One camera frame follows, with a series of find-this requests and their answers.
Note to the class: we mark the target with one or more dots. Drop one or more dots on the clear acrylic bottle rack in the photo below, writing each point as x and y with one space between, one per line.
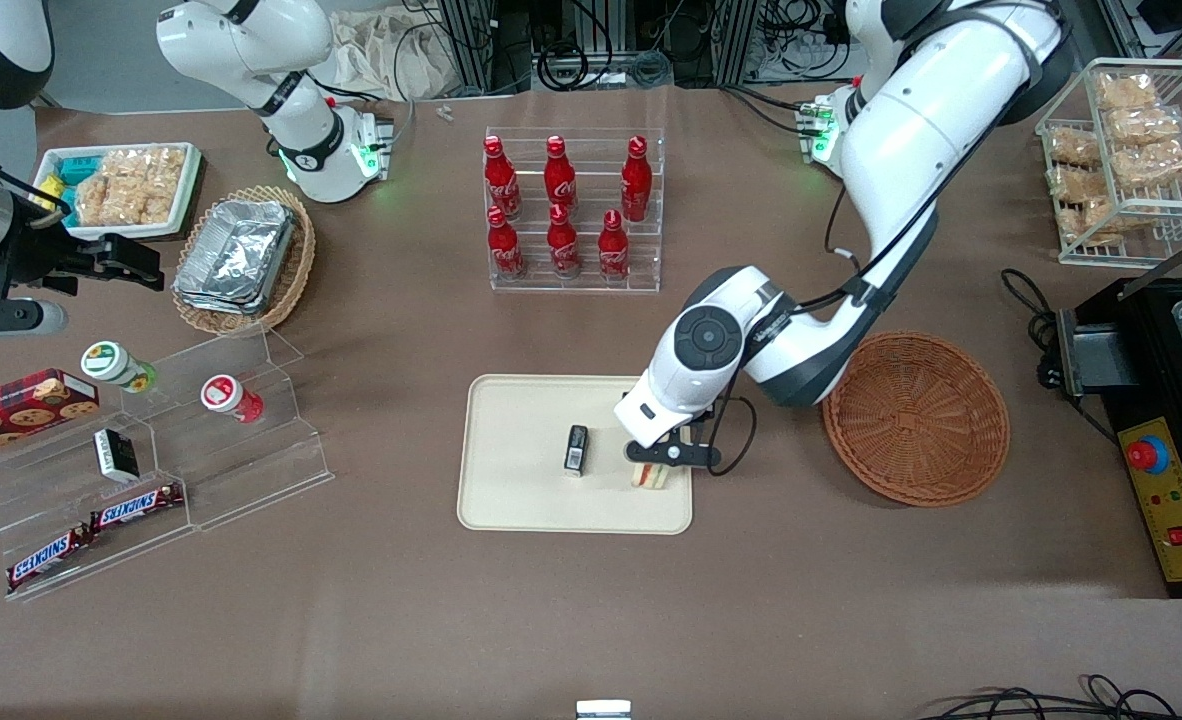
641 260

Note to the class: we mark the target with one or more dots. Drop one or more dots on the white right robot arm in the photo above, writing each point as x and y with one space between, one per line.
251 40

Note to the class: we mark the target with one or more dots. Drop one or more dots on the triangular sandwich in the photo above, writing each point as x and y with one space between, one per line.
651 479

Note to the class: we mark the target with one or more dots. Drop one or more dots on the Snickers chocolate bar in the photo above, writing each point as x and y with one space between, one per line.
136 507
46 558

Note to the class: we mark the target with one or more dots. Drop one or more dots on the red cola bottle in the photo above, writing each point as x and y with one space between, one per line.
559 178
501 180
504 250
613 250
563 245
636 185

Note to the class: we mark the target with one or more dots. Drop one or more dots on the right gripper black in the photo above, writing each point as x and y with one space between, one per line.
39 257

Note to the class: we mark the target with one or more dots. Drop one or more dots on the white rectangular plastic tray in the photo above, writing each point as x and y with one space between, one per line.
191 190

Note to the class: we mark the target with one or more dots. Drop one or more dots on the black countertop appliance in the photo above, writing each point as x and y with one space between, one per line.
1151 335

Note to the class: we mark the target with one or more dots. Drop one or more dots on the brown round wicker basket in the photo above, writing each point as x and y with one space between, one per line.
916 420

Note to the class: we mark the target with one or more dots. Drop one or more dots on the red cookie box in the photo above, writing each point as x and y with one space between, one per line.
21 410

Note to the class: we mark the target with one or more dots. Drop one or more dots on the yellow snack packet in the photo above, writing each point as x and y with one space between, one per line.
49 195

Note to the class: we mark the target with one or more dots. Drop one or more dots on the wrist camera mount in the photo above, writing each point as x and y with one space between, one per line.
671 456
21 318

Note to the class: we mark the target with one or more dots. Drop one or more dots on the beige cloth bag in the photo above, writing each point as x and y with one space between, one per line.
381 55

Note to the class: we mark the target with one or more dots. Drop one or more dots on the beige rectangular serving tray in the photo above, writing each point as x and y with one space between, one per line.
521 470

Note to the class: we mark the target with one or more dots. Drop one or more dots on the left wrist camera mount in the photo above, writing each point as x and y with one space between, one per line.
671 456

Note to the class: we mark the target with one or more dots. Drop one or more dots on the red lid cup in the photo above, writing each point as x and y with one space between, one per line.
226 395

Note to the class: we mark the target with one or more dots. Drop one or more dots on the light oval wicker basket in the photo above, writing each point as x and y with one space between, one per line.
296 270

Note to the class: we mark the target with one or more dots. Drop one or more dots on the green lid cup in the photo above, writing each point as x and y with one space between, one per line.
111 363

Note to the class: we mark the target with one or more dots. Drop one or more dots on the aluminium profile frame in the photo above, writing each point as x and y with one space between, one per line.
476 45
733 40

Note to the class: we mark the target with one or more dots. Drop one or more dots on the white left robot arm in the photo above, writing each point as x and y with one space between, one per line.
911 130

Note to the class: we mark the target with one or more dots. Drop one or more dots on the small white device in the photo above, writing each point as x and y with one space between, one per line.
603 710

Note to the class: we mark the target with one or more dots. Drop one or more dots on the red emergency stop button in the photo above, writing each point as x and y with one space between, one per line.
1148 455

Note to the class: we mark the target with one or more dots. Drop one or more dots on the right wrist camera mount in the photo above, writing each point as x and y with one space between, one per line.
21 318

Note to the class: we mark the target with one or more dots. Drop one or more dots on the clear acrylic stepped shelf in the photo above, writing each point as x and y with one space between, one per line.
251 470

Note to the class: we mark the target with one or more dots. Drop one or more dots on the clear bag of fried snacks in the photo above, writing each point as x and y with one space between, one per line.
1091 222
1143 125
1126 90
1076 183
1156 165
1071 148

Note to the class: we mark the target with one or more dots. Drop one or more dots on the teal snack packet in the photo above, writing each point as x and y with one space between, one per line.
76 170

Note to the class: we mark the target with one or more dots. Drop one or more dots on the aluminium foil tray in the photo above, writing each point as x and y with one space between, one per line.
216 305
236 250

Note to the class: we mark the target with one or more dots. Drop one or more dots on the clear bag of rice crackers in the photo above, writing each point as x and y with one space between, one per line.
111 205
146 170

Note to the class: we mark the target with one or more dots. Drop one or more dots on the small black white box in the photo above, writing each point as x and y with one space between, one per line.
114 455

